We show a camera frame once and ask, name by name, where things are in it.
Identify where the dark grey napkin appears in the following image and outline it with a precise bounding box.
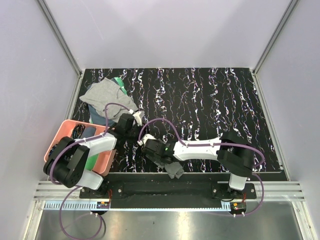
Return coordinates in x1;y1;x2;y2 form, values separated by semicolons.
156;162;185;179

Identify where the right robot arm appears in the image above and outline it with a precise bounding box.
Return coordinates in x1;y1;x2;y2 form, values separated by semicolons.
138;132;257;199

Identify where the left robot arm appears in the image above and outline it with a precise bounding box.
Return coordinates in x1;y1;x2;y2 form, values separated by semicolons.
43;111;145;198

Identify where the dark blue cloth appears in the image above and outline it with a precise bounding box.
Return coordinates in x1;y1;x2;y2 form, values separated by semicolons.
87;104;106;126

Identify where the pink divided tray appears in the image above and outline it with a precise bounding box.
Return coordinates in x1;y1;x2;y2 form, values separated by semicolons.
44;119;116;177

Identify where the green oval object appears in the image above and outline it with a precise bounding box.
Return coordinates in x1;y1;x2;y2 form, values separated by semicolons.
84;154;99;171

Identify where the light grey cloth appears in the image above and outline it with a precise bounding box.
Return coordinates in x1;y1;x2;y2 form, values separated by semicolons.
79;78;138;117

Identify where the black blue patterned object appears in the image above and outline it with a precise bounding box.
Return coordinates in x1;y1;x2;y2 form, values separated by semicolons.
71;124;86;139

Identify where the green packet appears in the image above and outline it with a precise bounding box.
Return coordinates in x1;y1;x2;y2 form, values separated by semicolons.
111;76;141;121

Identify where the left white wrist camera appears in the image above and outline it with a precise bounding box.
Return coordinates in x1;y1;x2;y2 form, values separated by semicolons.
129;109;145;127

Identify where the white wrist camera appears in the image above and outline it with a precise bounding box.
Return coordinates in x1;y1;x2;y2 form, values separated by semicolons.
129;109;145;127
137;133;156;146

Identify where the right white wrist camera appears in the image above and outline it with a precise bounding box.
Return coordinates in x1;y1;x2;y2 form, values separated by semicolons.
137;133;156;146

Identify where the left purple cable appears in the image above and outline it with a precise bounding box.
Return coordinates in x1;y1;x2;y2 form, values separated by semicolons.
48;102;136;240

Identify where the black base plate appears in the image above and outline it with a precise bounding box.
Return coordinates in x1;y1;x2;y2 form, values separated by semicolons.
79;172;257;210

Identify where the left aluminium frame post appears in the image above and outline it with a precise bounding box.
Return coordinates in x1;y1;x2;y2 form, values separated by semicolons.
36;0;85;77

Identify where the aluminium frame post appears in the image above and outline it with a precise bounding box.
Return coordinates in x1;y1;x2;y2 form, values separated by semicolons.
36;0;85;77
252;0;301;76

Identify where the right aluminium frame post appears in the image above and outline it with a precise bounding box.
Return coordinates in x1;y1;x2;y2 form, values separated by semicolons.
252;0;301;76

